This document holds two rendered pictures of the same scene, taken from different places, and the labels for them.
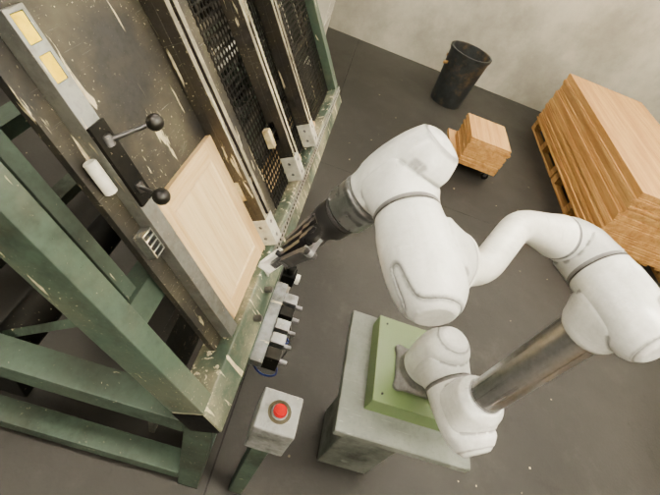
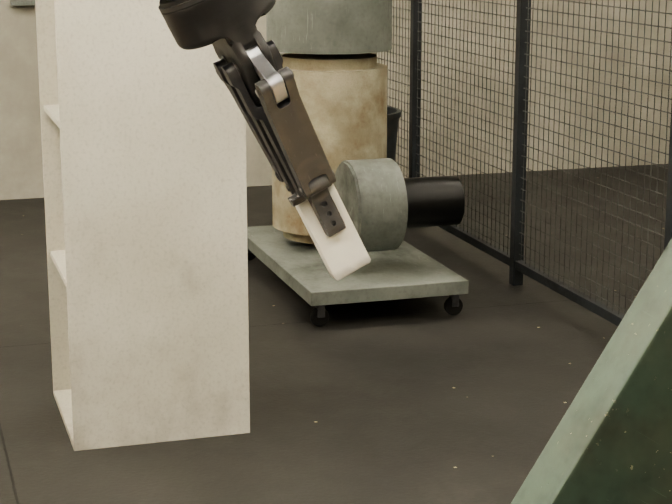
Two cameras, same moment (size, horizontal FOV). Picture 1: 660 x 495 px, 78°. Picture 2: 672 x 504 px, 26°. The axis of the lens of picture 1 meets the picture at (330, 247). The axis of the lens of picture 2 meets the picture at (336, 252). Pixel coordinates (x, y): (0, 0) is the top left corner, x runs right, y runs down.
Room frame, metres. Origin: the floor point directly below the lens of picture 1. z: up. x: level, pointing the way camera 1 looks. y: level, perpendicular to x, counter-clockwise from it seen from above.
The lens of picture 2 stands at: (1.55, -0.06, 1.67)
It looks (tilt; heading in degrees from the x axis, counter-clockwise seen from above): 13 degrees down; 171
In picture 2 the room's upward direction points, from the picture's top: straight up
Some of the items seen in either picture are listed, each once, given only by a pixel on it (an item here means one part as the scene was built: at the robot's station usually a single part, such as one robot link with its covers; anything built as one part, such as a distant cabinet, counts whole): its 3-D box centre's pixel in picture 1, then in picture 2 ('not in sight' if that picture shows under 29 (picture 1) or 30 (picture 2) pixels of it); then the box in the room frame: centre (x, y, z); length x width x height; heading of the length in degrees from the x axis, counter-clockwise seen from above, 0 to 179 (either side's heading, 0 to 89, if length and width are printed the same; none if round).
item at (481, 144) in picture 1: (474, 144); not in sight; (4.14, -0.93, 0.20); 0.61 x 0.51 x 0.40; 8
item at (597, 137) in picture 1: (613, 167); not in sight; (4.67, -2.47, 0.39); 2.46 x 1.04 x 0.78; 8
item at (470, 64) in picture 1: (457, 77); not in sight; (5.40, -0.55, 0.33); 0.54 x 0.54 x 0.65
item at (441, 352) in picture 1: (439, 356); not in sight; (0.84, -0.49, 1.00); 0.18 x 0.16 x 0.22; 31
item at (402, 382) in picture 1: (419, 365); not in sight; (0.87, -0.48, 0.86); 0.22 x 0.18 x 0.06; 8
